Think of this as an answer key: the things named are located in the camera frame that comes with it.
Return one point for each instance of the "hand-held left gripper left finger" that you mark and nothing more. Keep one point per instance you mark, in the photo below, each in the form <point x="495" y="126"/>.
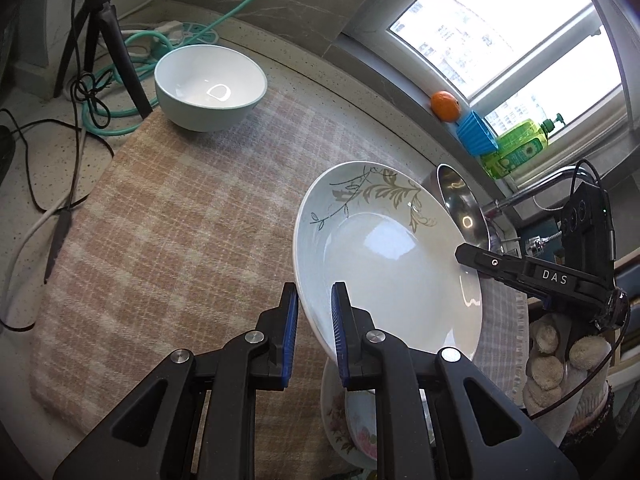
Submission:
<point x="287" y="340"/>

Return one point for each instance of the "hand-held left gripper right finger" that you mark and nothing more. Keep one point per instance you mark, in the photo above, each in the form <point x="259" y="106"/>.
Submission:
<point x="340" y="335"/>

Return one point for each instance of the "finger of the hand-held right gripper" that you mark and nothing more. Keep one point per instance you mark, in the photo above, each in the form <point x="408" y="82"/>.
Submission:
<point x="490" y="262"/>

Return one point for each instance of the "large steel bowl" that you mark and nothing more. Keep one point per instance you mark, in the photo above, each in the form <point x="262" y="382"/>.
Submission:
<point x="462" y="205"/>

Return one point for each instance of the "large pink floral plate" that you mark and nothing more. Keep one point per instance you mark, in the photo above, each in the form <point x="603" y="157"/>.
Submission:
<point x="332" y="420"/>

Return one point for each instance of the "white leaf-pattern plate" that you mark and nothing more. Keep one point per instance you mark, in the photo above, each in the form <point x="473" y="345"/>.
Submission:
<point x="390" y="260"/>

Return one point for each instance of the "small pink floral plate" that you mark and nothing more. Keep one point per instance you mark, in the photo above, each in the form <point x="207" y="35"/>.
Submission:
<point x="362" y="440"/>

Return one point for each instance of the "light blue ceramic bowl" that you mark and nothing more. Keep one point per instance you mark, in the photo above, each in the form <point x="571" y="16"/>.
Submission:
<point x="210" y="85"/>

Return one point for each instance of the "person's right hand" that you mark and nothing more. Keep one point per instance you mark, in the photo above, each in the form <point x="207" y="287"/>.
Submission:
<point x="547" y="375"/>

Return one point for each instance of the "chrome flexible faucet sprayer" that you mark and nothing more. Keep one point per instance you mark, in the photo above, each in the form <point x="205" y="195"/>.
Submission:
<point x="535" y="246"/>

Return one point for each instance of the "chrome faucet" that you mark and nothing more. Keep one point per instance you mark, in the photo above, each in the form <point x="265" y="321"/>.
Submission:
<point x="530" y="190"/>

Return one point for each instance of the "green dish soap bottle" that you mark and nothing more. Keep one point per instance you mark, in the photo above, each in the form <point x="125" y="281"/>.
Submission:
<point x="520" y="147"/>

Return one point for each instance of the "blue fluted cup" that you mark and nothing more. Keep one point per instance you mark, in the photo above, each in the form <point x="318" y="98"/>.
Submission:
<point x="477" y="132"/>

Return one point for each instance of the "pink plaid cloth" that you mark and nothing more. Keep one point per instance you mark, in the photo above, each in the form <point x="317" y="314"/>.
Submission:
<point x="175" y="235"/>

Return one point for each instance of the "orange tangerine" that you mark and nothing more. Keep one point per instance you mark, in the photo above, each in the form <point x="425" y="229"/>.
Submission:
<point x="446" y="106"/>

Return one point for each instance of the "white framed window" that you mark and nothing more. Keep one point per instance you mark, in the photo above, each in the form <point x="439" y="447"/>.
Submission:
<point x="540" y="60"/>

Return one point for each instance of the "teal round power strip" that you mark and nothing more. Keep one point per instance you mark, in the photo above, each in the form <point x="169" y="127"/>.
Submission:
<point x="197" y="35"/>

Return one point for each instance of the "white plug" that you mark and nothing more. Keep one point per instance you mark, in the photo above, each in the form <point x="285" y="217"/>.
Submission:
<point x="165" y="27"/>

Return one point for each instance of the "black tripod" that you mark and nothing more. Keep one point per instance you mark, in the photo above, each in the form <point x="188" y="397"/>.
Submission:
<point x="107" y="20"/>

